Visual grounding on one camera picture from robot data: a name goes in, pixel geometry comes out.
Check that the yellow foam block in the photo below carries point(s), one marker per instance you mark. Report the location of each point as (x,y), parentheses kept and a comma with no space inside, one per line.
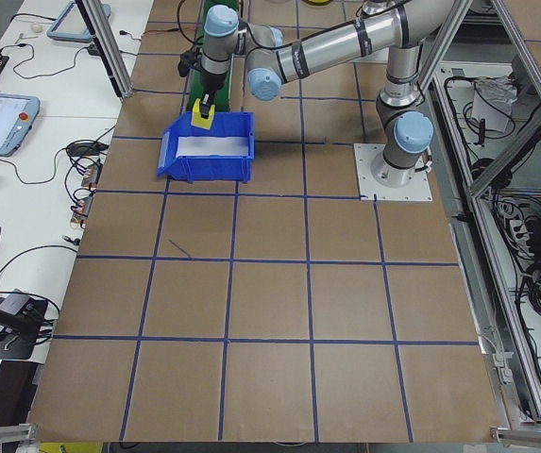
(197,120)

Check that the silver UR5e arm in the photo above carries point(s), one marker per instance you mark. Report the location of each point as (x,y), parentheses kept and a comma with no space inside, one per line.
(374,5)
(336,42)

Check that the yellow plate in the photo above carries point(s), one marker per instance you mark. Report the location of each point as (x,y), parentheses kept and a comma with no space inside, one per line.
(317,2)

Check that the green conveyor belt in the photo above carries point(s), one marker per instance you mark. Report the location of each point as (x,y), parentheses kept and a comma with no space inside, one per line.
(223,99)

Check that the blue plastic bin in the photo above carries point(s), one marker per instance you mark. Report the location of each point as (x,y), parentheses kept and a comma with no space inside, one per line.
(213,170)

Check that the black power adapter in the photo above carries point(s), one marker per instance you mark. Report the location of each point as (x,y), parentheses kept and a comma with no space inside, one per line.
(86,148)
(95,49)

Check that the small circuit board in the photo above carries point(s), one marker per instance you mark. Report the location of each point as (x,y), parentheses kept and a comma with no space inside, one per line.
(93,175)
(82,209)

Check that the grey blue teach pendant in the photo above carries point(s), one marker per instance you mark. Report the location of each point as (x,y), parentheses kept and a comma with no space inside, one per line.
(74,23)
(1,122)

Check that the white desk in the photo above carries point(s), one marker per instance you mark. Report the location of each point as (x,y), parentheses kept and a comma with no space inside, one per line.
(38,212)

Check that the grey metal box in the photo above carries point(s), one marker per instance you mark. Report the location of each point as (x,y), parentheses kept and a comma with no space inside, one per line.
(12,301)

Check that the white crumpled bag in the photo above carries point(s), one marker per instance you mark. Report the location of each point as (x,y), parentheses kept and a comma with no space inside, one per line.
(492,104)

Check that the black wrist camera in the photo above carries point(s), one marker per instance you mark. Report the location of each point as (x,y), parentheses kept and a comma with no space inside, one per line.
(187,63)

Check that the aluminium extrusion post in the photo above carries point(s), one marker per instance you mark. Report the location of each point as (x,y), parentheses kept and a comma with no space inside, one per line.
(104,42)

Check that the white square base plate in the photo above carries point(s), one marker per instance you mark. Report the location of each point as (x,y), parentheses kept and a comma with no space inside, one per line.
(416,193)

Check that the aluminium V-shaped frame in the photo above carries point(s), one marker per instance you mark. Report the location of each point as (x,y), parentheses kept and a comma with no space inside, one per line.
(520,144)

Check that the aluminium frame bar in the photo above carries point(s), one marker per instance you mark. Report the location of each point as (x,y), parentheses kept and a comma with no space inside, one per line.
(534,435)
(1,434)

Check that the grey plastic bracket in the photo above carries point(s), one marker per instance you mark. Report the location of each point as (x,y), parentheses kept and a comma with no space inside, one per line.
(499,363)

